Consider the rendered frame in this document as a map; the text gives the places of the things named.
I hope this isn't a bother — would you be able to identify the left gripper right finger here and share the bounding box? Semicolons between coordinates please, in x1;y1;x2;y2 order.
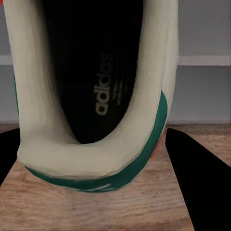
165;128;231;231

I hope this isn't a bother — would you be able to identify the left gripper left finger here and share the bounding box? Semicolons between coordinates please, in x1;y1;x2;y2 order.
0;128;21;186

